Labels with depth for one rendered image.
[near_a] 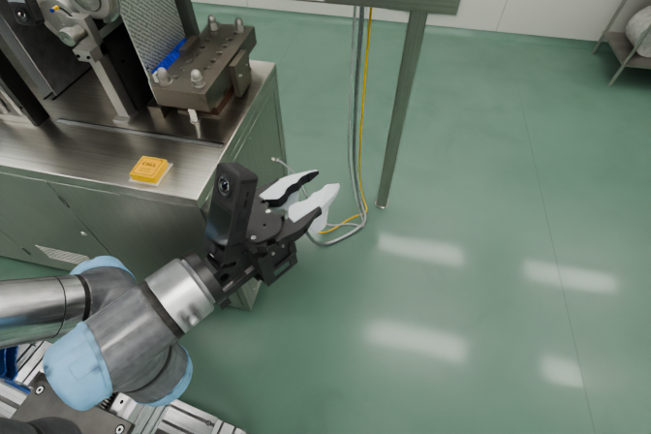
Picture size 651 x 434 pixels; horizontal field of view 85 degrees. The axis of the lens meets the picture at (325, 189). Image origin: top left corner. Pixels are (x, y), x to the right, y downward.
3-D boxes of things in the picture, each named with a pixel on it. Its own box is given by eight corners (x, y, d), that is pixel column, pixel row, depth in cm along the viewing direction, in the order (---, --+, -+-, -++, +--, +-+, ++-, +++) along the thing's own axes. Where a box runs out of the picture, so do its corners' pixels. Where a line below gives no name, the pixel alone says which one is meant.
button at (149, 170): (132, 180, 94) (128, 173, 92) (146, 161, 99) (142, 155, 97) (156, 184, 93) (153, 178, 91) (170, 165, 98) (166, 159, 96)
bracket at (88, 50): (112, 124, 109) (54, 23, 86) (125, 110, 113) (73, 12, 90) (127, 126, 108) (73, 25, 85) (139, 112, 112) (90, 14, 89)
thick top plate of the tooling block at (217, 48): (158, 105, 104) (150, 86, 99) (214, 38, 129) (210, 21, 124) (209, 111, 101) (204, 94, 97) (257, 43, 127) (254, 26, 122)
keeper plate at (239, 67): (235, 96, 116) (228, 65, 108) (246, 78, 123) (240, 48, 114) (242, 97, 116) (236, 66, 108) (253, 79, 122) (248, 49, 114)
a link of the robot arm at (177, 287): (136, 267, 39) (170, 316, 35) (173, 242, 41) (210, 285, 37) (164, 301, 45) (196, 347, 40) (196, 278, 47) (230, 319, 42)
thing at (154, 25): (148, 79, 104) (120, 15, 90) (185, 41, 119) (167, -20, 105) (150, 80, 104) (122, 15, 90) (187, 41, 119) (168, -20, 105)
